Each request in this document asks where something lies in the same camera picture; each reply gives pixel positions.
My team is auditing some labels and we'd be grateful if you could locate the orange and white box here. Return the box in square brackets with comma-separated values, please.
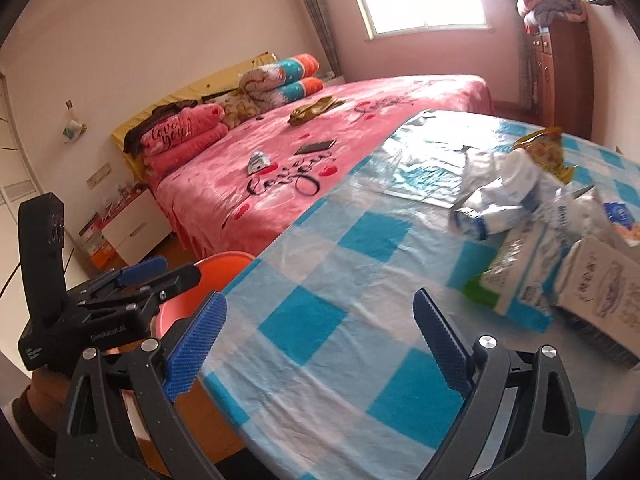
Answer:
[77, 211, 122, 272]

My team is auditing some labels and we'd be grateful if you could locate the rolled floral quilt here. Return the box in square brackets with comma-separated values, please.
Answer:
[239, 62, 282, 107]

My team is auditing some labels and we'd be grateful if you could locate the grey checked curtain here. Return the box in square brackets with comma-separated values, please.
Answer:
[291, 0, 344, 80]

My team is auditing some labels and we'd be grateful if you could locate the pink printed bedspread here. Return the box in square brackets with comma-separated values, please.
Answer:
[150, 74, 496, 261]

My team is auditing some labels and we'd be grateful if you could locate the folded plain pink blanket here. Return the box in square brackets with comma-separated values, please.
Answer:
[142, 124, 229, 177]

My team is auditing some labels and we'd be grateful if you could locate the orange plastic stool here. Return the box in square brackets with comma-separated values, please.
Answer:
[149, 251, 257, 343]

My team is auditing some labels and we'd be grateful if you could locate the folded pink printed blanket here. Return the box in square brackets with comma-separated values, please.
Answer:
[136, 102, 227, 157]

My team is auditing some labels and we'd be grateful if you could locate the plastic bag hanging on wall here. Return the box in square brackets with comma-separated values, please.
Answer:
[62, 101, 87, 144]

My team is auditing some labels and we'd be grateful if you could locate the folded grey and red blanket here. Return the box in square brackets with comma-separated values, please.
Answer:
[516, 0, 589, 29]

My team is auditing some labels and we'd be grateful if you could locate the blue checkered tablecloth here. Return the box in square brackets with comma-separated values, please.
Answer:
[197, 107, 640, 480]

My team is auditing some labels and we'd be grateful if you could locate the clear plastic bag blue print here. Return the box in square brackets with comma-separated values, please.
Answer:
[549, 184, 640, 247]

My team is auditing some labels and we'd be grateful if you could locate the white wall switch plate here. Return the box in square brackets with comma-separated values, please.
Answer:
[87, 162, 112, 187]

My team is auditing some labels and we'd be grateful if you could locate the white and blue bag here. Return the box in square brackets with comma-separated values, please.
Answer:
[449, 151, 547, 242]

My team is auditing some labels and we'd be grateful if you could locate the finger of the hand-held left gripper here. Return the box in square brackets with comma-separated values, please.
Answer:
[80, 265, 204, 314]
[117, 257, 170, 288]

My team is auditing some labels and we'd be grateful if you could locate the teal and orange bolster pillow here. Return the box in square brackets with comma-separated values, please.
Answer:
[272, 52, 321, 82]
[279, 77, 326, 104]

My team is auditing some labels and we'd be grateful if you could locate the black smartphone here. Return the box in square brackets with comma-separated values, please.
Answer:
[293, 140, 337, 156]

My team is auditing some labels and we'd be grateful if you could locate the yellow headboard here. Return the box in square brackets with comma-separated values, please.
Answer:
[110, 51, 277, 161]

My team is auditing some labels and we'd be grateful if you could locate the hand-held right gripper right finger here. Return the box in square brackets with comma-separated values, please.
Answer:
[411, 287, 587, 480]

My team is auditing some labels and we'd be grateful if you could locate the gold shiny cloth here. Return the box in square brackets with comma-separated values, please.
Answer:
[288, 95, 346, 126]

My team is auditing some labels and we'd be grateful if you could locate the white printed paper carton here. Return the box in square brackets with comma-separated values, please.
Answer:
[554, 236, 640, 372]

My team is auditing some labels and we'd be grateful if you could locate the person's left forearm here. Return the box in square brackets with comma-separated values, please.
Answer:
[0, 367, 73, 466]

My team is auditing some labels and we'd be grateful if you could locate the white nightstand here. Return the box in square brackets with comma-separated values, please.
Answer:
[101, 187, 174, 267]

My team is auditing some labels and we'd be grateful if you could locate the yellow snack bag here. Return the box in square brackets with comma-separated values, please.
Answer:
[510, 127, 581, 186]

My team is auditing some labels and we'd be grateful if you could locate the white panelled door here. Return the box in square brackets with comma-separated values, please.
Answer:
[0, 70, 47, 288]

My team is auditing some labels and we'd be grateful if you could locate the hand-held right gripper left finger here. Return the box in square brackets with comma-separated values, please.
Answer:
[54, 290, 227, 480]

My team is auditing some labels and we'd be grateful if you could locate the grey wet wipes packet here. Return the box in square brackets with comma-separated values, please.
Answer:
[462, 220, 566, 332]

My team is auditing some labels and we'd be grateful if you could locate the brown wooden cabinet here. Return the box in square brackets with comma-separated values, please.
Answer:
[529, 19, 594, 139]

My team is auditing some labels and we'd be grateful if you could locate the beige floral pillow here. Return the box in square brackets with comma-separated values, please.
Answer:
[219, 91, 262, 132]

